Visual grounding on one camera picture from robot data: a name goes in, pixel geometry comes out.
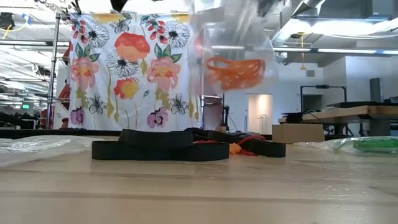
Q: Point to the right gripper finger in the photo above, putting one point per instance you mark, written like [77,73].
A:
[266,7]

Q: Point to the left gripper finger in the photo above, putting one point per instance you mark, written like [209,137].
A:
[118,4]

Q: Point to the clear plastic zip bag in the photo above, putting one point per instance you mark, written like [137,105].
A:
[326,144]
[236,40]

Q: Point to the wide black rubber band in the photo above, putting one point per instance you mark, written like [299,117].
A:
[267,149]
[155,152]

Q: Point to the ceiling light strip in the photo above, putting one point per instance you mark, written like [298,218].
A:
[295,49]
[345,50]

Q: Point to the floral print cloth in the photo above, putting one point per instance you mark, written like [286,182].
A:
[124,77]

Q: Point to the white door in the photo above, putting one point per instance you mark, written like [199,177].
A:
[259,112]

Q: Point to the black hanging box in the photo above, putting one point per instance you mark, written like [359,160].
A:
[7,20]

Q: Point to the wood-topped grey workbench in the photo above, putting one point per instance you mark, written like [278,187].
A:
[342,112]

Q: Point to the small cardboard box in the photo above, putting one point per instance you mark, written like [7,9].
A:
[298,133]

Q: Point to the grey cabinet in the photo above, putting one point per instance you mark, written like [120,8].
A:
[376,89]

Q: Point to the green exit sign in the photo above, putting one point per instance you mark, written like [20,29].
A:
[25,106]

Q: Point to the pile of clear plastic bags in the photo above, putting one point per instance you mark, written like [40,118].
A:
[37,147]

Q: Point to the silver ventilation duct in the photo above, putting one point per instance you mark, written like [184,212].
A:
[342,25]

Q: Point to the grey wall vent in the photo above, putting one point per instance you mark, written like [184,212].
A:
[310,73]

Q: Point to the black aluminium table frame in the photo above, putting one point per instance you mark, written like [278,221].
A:
[46,133]

